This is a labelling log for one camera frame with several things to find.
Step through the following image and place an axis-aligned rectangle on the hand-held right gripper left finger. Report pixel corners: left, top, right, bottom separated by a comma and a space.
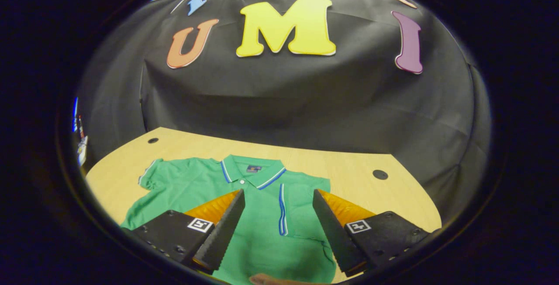
121, 189, 246, 275

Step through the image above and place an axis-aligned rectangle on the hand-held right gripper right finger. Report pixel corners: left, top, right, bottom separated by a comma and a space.
312, 188, 439, 278

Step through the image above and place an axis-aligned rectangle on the green T-shirt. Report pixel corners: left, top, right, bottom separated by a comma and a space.
120, 154, 337, 285

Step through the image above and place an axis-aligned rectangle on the black backdrop cloth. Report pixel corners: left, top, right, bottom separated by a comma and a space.
76, 0, 492, 224

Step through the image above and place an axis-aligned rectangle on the white side table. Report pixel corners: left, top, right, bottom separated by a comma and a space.
77, 136, 89, 166

